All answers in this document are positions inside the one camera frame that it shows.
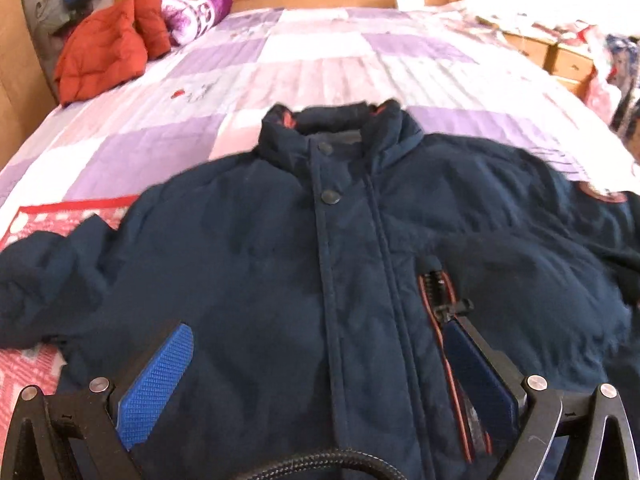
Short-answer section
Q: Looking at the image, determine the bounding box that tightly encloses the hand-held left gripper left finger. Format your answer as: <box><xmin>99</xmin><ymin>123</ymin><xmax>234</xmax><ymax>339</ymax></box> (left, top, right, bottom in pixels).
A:
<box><xmin>0</xmin><ymin>321</ymin><xmax>196</xmax><ymax>480</ymax></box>

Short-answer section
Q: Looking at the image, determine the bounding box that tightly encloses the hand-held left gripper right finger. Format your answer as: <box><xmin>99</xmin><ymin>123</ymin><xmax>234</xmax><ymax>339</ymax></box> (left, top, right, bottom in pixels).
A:
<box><xmin>442</xmin><ymin>317</ymin><xmax>640</xmax><ymax>480</ymax></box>

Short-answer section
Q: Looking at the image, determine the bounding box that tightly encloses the navy blue padded jacket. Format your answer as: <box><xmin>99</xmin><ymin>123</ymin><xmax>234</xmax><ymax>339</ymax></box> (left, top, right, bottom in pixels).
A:
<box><xmin>0</xmin><ymin>100</ymin><xmax>640</xmax><ymax>480</ymax></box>

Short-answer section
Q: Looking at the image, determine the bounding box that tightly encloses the red patterned mat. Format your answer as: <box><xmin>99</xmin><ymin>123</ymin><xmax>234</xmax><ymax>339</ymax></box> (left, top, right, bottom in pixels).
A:
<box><xmin>0</xmin><ymin>195</ymin><xmax>141</xmax><ymax>421</ymax></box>

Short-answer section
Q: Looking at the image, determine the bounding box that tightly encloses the colourful cloth pile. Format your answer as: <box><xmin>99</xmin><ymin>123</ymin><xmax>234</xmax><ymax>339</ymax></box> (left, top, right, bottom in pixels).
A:
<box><xmin>585</xmin><ymin>32</ymin><xmax>640</xmax><ymax>161</ymax></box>

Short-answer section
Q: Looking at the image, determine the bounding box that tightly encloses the wooden nightstand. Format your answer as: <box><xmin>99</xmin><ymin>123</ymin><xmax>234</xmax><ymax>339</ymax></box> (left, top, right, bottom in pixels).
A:
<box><xmin>502</xmin><ymin>30</ymin><xmax>596</xmax><ymax>98</ymax></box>

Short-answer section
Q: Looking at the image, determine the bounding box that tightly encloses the orange-red padded jacket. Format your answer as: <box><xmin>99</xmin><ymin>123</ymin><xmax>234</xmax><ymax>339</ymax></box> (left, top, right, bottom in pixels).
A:
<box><xmin>54</xmin><ymin>0</ymin><xmax>172</xmax><ymax>107</ymax></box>

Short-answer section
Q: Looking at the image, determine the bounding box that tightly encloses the purple checked bed quilt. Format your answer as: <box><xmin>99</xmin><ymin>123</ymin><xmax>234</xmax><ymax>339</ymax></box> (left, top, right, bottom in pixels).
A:
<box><xmin>0</xmin><ymin>5</ymin><xmax>636</xmax><ymax>241</ymax></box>

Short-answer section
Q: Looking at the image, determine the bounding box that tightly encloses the purple floral pillow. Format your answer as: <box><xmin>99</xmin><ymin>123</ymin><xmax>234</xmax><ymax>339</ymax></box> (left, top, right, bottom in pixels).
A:
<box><xmin>161</xmin><ymin>0</ymin><xmax>233</xmax><ymax>47</ymax></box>

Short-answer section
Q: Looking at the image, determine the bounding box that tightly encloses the grey bag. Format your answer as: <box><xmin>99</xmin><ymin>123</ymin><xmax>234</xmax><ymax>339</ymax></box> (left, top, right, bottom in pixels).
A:
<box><xmin>34</xmin><ymin>0</ymin><xmax>76</xmax><ymax>36</ymax></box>

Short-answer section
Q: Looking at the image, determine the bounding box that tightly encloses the black braided cable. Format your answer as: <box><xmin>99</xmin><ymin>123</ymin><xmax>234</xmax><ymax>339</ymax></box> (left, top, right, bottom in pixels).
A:
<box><xmin>245</xmin><ymin>449</ymin><xmax>408</xmax><ymax>480</ymax></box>

